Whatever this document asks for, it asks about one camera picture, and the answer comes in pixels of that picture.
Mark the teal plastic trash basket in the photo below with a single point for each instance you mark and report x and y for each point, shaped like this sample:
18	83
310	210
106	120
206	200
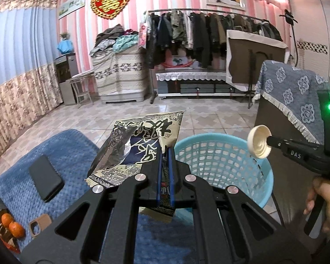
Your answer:
223	160

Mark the small metal folding table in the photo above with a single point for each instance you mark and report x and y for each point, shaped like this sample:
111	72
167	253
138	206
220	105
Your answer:
80	86

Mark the metal clothes rack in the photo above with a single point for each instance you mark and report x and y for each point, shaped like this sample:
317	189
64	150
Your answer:
203	46

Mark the black patterned snack bag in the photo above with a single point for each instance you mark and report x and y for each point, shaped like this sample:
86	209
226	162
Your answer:
133	143

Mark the framed landscape picture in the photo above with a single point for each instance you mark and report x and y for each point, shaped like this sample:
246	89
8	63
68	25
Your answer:
69	6

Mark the pile of folded clothes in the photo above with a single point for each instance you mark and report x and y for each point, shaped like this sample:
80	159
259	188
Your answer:
116	39

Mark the black tripod stand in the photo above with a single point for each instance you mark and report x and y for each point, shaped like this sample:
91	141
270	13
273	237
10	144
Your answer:
290	20

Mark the cream plastic lid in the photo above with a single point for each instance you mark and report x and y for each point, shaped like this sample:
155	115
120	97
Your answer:
257	142

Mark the blue covered water bottle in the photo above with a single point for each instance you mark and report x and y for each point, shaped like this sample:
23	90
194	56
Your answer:
65	47

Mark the grey water dispenser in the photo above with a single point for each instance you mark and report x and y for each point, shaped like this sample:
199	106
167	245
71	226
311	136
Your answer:
66	68

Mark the brown phone case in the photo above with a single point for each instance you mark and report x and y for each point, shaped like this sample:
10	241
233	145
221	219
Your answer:
39	224

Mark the patterned cloth covered cabinet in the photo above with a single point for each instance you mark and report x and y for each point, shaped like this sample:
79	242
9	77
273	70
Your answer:
121	77

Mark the low tv stand with lace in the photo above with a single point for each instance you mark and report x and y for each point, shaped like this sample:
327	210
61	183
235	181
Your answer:
196	83

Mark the black rectangular case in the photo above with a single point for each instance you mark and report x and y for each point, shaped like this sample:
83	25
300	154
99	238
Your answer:
45	178

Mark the orange plastic wrapper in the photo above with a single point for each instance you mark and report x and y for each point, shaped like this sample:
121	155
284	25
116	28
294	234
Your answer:
9	240

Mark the covered brown television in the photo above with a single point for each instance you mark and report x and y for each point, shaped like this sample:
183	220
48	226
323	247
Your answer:
245	54

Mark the blue woven table blanket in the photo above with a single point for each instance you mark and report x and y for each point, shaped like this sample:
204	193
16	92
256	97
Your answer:
71	154

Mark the person's right hand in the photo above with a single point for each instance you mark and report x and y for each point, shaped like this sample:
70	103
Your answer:
320	187

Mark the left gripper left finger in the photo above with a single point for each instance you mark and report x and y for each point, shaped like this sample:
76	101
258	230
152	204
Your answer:
100	227

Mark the blue floral curtain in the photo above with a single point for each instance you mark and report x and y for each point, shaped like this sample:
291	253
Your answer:
28	48

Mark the blue floral sofa cover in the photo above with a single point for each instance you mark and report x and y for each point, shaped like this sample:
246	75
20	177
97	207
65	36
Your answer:
294	92

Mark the orange tangerine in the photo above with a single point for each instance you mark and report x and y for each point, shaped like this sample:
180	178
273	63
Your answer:
16	230
6	219

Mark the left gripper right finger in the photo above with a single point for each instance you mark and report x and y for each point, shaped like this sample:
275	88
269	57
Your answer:
229	226

